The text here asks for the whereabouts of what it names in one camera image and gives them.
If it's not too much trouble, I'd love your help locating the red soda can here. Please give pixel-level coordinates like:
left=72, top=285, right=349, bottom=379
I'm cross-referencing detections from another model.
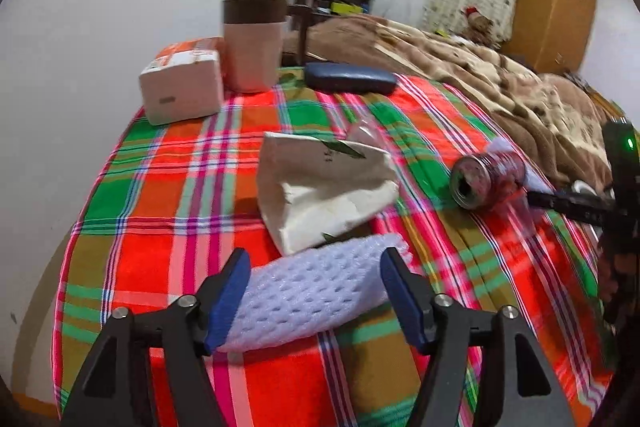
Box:
left=450, top=152, right=528, bottom=210

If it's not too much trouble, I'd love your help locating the wooden wardrobe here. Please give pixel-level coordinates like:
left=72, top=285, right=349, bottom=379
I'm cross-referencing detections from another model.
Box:
left=502, top=0, right=600, bottom=75

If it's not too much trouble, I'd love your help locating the cluttered white shelf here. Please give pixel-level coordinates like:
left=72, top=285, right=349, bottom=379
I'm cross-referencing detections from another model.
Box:
left=292, top=0, right=377, bottom=20

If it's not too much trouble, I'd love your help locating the brown beige fleece blanket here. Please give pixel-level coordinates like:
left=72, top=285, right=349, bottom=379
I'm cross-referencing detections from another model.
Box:
left=282, top=14, right=616, bottom=188

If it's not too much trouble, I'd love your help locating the brown and white lidded mug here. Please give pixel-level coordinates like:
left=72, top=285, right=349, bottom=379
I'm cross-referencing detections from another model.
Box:
left=221, top=0, right=312, bottom=94

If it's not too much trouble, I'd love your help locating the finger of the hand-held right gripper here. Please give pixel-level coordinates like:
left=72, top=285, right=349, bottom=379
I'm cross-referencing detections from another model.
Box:
left=525, top=188, right=618, bottom=224

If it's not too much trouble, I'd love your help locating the clear plastic bag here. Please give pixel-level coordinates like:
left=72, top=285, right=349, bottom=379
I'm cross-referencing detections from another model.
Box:
left=347, top=117, right=396, bottom=154

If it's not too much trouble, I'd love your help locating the dark blue glasses case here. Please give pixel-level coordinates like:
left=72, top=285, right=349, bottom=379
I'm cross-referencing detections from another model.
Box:
left=304, top=62, right=398, bottom=96

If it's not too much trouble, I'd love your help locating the red green plaid tablecloth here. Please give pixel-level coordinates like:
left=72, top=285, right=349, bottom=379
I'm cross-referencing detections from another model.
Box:
left=55, top=67, right=621, bottom=427

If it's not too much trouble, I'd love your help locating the brown teddy bear red hat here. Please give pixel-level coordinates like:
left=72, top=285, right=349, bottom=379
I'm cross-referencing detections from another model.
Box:
left=462, top=6, right=497, bottom=44

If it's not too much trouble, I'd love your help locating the white orange tissue box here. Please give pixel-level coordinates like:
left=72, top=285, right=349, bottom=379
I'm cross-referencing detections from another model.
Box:
left=139, top=38, right=224, bottom=126

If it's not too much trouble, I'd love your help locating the white paper bag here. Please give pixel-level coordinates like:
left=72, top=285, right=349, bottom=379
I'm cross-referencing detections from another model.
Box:
left=257, top=132, right=401, bottom=256

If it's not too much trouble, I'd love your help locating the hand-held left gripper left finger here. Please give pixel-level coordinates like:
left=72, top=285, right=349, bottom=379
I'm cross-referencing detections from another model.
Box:
left=60, top=248, right=251, bottom=427

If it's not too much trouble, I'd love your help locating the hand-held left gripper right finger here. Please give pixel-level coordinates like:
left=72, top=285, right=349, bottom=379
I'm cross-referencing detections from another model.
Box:
left=380, top=247, right=576, bottom=427

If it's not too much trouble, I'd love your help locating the long white foam net sleeve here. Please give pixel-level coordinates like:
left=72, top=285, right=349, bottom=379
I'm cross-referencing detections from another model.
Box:
left=215, top=234, right=412, bottom=353

